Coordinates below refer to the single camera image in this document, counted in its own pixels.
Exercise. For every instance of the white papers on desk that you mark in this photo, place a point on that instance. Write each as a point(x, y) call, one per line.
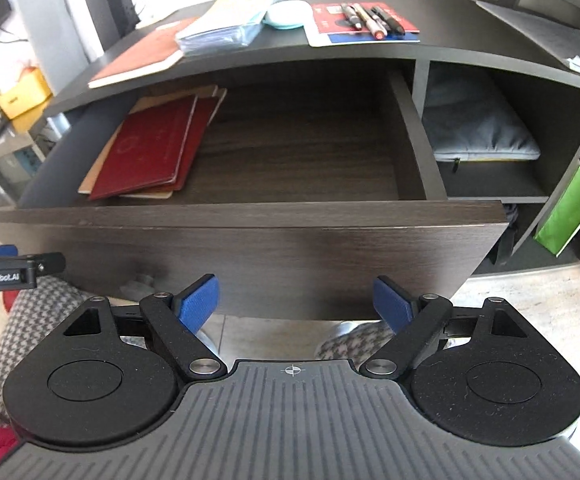
point(535, 30)

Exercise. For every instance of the dark red notebook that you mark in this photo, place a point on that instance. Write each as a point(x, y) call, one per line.
point(202, 130)

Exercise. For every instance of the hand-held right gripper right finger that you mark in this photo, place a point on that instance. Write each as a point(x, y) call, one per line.
point(394, 305)

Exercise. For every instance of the clear packet with orange card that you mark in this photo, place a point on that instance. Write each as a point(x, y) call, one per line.
point(224, 25)

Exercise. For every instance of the glass side table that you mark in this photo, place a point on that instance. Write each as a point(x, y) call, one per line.
point(4, 160)

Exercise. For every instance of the grey upright panel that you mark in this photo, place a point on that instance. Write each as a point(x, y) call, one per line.
point(54, 15)

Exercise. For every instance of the green paper bag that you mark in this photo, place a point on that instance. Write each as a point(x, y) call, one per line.
point(567, 210)

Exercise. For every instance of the red and blue booklet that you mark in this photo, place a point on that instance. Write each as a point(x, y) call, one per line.
point(327, 22)

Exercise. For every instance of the grey laptop sleeve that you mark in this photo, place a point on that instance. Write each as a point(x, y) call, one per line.
point(475, 120)

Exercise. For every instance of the houndstooth patterned trousers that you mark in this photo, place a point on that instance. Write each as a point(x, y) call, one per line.
point(34, 320)

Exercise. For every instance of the dark wooden drawer with knob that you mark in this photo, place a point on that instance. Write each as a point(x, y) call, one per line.
point(295, 160)

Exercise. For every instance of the black and silver pen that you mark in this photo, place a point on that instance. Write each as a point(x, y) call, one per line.
point(351, 15)

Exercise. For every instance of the round white teal case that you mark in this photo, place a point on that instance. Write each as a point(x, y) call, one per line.
point(287, 14)

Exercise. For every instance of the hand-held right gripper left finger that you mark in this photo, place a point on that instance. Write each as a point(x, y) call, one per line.
point(199, 305)

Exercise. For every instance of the red notebooks in drawer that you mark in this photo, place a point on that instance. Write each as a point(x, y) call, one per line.
point(169, 95)

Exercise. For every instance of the dark wooden cabinet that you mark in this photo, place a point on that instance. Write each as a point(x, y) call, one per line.
point(420, 55)

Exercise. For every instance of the slim black pen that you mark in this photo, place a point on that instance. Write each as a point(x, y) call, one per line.
point(381, 20)

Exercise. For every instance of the dark red booklet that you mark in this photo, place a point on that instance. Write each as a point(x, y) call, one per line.
point(144, 155)

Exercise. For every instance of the brown pen with red tip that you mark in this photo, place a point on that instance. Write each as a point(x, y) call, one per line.
point(370, 21)

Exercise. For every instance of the thick black pen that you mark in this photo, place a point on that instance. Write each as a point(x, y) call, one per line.
point(392, 21)

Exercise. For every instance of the yellow box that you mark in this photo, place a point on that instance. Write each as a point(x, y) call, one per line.
point(22, 95)

